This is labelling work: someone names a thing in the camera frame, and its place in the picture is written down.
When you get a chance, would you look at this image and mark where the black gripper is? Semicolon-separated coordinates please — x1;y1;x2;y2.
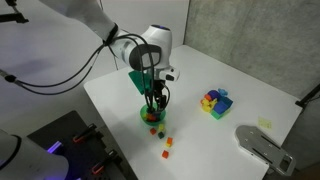
145;79;171;114

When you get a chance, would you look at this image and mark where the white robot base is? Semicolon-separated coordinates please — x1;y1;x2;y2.
0;128;72;180

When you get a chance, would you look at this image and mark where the green plastic bowl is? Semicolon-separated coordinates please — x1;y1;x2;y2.
139;103;167;126

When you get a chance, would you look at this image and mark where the yellow toy piece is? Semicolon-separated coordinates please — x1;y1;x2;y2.
200;97;218;113

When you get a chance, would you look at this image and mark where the purple toy piece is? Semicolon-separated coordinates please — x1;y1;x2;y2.
207;89;222;101

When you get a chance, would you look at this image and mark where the green toy block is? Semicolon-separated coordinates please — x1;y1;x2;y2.
210;107;233;121

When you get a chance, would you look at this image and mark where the big blue toy block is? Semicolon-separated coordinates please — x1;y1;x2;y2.
213;96;234;116

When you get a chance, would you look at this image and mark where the black orange clamp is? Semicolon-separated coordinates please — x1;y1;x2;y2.
72;123;98;144
90;149;118;176

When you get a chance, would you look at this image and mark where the black base board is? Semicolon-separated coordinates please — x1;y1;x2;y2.
26;109;139;180

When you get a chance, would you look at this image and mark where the pale yellow small block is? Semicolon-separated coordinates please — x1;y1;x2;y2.
258;116;273;130

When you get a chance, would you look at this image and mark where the grey metal plate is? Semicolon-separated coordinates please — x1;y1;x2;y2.
234;124;296;177

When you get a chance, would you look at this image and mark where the black stand pole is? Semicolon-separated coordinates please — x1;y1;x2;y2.
294;83;320;109

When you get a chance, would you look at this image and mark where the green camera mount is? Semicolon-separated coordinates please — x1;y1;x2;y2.
128;69;154;97

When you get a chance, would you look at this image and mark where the black cable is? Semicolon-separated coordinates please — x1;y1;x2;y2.
0;41;113;97
109;32;158;113

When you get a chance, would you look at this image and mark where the black bracket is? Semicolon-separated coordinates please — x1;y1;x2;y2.
0;0;30;24

